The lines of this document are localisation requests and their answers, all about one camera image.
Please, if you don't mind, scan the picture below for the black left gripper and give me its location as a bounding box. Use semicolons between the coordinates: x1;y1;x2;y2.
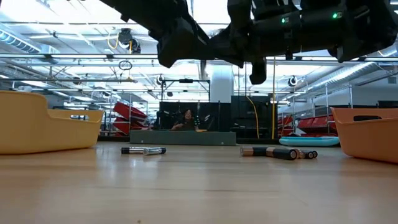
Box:
157;17;215;68

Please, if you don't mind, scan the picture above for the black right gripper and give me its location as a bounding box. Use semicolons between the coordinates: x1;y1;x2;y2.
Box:
207;0;302;85

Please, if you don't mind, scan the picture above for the white building column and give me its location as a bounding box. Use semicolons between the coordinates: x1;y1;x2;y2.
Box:
210;65;234;103

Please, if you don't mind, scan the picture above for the black cabinet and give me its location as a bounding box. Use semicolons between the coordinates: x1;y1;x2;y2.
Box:
230;95;279;140

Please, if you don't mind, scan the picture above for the person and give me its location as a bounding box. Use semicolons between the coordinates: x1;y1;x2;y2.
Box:
170;108;200;131

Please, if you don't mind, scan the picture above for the yellow vertical pole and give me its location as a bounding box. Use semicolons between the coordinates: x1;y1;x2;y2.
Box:
272;55;277;140

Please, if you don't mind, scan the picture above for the red storage bins stack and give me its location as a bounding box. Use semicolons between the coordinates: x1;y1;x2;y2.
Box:
112;101;149;137
278;114;338;138

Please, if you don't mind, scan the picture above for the metal shelving rack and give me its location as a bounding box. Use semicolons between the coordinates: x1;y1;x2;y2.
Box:
279;84;354;138

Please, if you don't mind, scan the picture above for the orange plastic bin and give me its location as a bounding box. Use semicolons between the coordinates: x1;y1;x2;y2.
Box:
330;107;398;165

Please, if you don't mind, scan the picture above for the yellow plastic bin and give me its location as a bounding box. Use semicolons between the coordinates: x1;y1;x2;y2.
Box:
0;90;105;156

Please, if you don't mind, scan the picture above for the black stand frame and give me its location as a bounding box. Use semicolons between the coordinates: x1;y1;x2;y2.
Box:
160;78;211;103

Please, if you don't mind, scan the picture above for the black ceiling cord reel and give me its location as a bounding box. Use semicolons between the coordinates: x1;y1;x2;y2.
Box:
118;27;142;54

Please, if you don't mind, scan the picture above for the yellow hanging cable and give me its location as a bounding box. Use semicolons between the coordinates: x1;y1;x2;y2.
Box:
246;95;261;140

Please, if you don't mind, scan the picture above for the silver ceiling duct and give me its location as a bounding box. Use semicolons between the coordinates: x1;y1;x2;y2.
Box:
312;60;398;91
0;29;60;55

